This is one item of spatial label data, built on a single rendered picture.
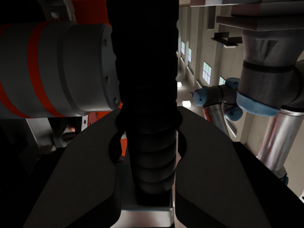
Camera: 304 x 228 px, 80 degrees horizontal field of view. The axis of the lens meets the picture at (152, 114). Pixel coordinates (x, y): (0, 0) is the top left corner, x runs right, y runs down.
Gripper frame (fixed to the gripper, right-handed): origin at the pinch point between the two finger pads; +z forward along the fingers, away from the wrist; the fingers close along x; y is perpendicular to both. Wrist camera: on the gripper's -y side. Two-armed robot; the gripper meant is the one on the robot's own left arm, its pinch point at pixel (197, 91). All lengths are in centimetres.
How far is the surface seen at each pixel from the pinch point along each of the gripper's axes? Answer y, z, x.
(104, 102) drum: 28, -71, 60
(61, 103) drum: 28, -70, 65
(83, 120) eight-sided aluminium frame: 12, -46, 64
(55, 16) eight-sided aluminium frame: 37, -37, 69
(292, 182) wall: -293, 108, -386
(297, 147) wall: -201, 132, -379
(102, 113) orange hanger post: 2, -24, 59
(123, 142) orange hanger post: -13, -26, 50
